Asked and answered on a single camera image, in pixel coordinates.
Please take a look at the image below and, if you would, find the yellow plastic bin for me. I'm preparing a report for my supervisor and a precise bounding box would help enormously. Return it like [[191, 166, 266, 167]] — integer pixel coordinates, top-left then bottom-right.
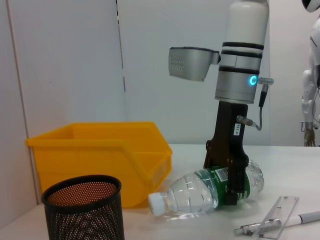
[[24, 121, 174, 209]]

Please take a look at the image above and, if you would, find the clear plastic ruler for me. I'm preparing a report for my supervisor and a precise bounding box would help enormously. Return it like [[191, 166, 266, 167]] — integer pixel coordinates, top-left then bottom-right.
[[256, 196, 300, 240]]

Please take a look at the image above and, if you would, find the clear green-label water bottle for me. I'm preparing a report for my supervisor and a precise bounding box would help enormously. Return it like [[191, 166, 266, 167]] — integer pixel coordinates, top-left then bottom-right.
[[147, 159, 266, 217]]

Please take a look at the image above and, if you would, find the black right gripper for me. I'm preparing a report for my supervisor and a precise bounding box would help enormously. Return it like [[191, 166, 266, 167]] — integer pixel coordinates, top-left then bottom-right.
[[202, 100, 250, 207]]

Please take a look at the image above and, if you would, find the white humanoid robot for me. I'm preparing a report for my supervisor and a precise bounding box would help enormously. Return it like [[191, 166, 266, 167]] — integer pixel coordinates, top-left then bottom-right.
[[300, 0, 320, 148]]

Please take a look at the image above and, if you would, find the right gripper cable with connector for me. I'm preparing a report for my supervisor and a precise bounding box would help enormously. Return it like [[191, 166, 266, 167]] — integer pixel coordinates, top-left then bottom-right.
[[236, 76, 275, 131]]

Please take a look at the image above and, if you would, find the white ballpoint pen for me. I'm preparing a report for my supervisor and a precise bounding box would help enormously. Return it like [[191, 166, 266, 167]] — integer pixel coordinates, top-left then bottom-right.
[[233, 210, 320, 237]]

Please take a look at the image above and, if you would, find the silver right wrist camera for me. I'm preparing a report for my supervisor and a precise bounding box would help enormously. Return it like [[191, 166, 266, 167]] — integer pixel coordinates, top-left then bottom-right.
[[167, 46, 221, 82]]

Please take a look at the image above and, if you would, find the black mesh pen holder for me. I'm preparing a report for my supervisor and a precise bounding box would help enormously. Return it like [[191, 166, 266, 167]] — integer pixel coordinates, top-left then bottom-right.
[[41, 174, 126, 240]]

